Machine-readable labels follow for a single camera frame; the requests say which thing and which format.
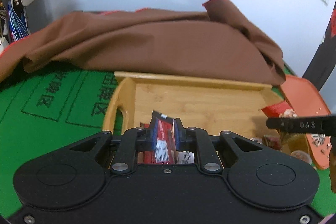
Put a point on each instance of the red gold fruit candy packet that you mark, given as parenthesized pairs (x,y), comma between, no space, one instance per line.
(272,141)

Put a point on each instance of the pink rice cake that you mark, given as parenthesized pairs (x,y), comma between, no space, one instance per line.
(185,157)

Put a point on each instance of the dark wooden door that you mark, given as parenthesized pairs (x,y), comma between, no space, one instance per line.
(323,62)

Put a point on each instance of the bamboo serving tray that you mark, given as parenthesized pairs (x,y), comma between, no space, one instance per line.
(211,104)

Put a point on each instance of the pile of sunflower seeds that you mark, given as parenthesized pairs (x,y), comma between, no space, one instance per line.
(321,142)

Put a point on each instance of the person's hand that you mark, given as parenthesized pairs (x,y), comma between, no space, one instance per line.
(332,169)

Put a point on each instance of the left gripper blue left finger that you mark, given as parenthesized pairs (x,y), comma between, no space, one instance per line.
(126,148)

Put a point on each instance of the red gold peanut snack bag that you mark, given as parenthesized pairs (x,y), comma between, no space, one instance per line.
(280,117)

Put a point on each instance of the dark red long snack bar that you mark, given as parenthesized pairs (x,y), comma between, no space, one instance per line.
(164,146)

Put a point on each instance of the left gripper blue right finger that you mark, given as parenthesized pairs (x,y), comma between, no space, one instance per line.
(201,144)

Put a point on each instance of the brown cloth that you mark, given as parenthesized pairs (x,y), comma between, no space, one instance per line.
(217,43)

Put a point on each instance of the clear jelly cup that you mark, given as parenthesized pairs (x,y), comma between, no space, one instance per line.
(298,154)

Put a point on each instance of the orange plastic tray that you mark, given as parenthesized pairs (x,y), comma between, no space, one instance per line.
(306,101)

